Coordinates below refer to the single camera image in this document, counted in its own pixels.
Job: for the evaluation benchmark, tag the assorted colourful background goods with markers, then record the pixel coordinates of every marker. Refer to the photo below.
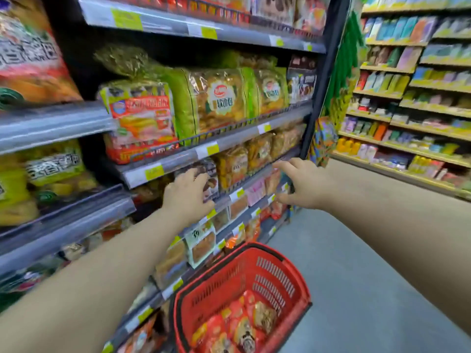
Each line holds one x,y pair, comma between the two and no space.
404,88

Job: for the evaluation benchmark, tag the person's right forearm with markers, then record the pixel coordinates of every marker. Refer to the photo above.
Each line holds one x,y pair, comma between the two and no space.
404,235

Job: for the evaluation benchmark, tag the red plastic shopping basket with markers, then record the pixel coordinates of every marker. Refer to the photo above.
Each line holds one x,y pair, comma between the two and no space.
228,279

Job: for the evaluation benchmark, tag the orange white bag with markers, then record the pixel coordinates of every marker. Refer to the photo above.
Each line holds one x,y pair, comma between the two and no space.
141,338

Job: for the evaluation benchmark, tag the person's left hand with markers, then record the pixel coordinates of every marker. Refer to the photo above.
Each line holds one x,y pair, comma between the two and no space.
187,202

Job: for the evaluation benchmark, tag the orange bread pack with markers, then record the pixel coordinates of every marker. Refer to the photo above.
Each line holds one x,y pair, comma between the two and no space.
272,183

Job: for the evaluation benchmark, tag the row of yellow snack packets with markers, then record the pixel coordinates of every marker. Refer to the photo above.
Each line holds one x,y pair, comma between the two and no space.
51,169

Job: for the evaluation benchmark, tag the grey store shelving unit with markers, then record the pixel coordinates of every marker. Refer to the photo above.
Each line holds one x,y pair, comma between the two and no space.
184,158

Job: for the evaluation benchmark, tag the green yellow bag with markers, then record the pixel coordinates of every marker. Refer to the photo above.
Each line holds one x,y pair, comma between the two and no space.
270,91
217,102

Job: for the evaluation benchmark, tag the white green pastry pack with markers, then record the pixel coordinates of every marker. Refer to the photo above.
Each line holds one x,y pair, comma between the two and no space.
201,246

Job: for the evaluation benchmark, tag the green blue bag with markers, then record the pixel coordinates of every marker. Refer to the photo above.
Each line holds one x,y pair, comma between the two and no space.
22,279

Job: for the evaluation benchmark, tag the red yellow multipack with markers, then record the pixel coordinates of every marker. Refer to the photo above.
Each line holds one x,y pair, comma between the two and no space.
141,117

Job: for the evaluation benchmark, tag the yellow brown bread bag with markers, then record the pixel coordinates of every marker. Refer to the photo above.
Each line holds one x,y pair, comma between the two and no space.
289,139
232,167
259,152

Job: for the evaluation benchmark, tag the white cookie box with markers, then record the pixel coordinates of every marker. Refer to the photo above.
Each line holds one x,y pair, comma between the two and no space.
301,82

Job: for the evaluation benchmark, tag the white brown box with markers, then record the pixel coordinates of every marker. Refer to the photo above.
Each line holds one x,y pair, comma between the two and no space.
274,9

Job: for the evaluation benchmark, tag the person's right hand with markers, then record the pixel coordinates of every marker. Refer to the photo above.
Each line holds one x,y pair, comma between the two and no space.
312,187

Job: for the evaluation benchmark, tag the pale prawn cracker bag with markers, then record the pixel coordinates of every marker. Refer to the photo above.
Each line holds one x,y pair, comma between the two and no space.
99,235

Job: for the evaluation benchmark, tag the row of red orange bags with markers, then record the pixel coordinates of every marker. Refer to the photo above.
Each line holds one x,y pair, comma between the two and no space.
254,227

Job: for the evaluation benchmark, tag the clear window pastry pack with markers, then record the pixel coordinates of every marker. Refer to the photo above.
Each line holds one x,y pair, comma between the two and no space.
239,207
220,220

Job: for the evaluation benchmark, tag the pink red pack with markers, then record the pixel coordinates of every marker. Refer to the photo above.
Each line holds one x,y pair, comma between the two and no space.
312,14

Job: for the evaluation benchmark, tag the chocolate pie pack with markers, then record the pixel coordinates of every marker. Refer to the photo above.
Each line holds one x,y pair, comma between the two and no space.
211,183

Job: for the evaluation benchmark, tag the pink wafer pack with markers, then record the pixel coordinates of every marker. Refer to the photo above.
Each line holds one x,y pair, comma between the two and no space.
255,192

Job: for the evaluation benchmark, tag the tan pastry pack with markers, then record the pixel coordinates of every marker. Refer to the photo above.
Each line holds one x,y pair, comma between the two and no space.
171,261

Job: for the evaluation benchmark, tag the person's left forearm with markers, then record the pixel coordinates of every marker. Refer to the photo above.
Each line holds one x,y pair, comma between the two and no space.
84,286

